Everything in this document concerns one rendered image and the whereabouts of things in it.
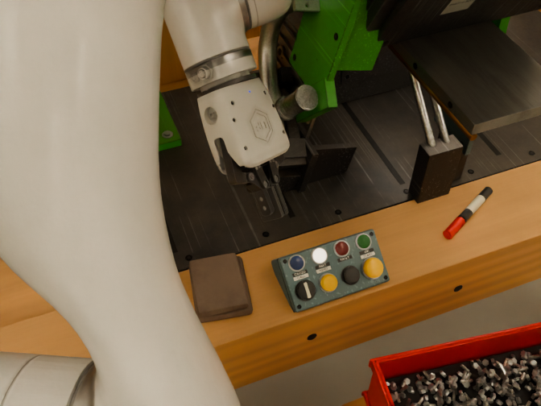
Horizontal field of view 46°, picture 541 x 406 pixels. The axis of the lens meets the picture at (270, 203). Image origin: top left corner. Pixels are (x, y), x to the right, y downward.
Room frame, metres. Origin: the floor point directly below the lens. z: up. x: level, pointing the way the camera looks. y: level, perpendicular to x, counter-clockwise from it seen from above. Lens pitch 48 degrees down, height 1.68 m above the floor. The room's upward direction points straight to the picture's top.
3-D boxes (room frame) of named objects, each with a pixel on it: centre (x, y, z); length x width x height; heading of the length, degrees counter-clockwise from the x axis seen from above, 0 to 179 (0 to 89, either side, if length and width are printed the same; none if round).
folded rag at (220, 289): (0.52, 0.07, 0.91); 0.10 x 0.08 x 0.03; 11
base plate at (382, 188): (0.89, -0.16, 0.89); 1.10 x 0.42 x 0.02; 111
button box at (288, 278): (0.55, -0.09, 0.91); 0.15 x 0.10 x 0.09; 111
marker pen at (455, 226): (0.66, -0.32, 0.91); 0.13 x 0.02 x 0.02; 138
